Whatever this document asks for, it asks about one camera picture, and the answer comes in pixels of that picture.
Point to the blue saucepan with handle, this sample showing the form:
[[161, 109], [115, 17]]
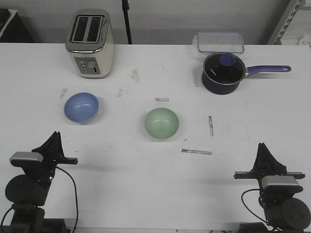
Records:
[[223, 89]]

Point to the blue plastic bowl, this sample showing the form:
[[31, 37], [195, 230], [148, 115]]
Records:
[[81, 108]]

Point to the grey metal shelf upright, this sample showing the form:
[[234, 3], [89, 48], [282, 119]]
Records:
[[285, 20]]

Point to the clear plastic food container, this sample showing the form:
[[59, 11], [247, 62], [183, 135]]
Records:
[[206, 41]]

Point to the black tripod pole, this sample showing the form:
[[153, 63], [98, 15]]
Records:
[[125, 9]]

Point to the green plastic bowl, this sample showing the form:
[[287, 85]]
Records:
[[161, 123]]

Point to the glass saucepan lid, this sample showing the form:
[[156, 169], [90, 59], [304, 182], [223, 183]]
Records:
[[224, 68]]

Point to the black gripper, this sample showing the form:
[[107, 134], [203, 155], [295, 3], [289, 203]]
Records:
[[265, 160], [43, 171]]

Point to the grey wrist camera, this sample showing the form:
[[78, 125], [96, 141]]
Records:
[[268, 181], [26, 159]]

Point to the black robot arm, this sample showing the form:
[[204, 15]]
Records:
[[28, 192], [182, 183]]

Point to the cream two-slot toaster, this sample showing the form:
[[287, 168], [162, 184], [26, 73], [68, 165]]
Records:
[[90, 43]]

